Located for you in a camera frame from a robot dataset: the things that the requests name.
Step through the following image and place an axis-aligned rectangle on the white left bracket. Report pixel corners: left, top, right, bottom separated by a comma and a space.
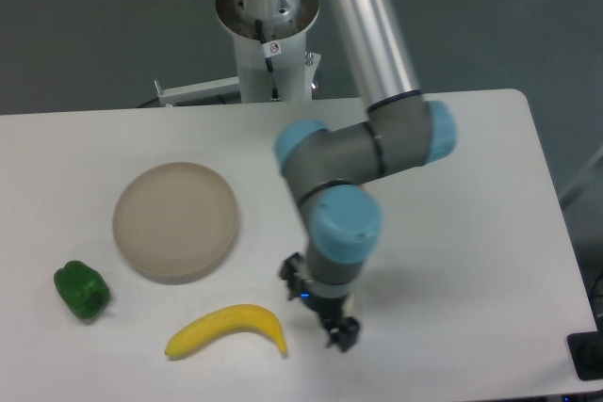
154, 76, 240, 106

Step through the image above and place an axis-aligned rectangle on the beige round plate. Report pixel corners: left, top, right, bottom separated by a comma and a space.
112, 162, 239, 284

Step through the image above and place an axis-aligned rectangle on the yellow banana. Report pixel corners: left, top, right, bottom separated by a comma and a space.
164, 304, 288, 358

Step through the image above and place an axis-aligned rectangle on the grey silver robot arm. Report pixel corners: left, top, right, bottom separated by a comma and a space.
215, 0, 456, 351

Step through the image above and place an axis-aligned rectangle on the green bell pepper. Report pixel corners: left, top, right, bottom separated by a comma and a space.
53, 260, 111, 321

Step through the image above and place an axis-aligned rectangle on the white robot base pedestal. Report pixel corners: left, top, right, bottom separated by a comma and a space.
216, 0, 319, 104

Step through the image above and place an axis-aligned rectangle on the black base cable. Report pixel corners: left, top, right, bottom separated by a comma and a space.
253, 19, 280, 101

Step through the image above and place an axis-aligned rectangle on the white pear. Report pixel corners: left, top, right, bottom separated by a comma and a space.
342, 294, 354, 315

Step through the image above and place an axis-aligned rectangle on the black box at table edge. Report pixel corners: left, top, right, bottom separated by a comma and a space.
566, 331, 602, 381

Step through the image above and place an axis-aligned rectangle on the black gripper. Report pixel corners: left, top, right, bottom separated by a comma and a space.
279, 252, 361, 352

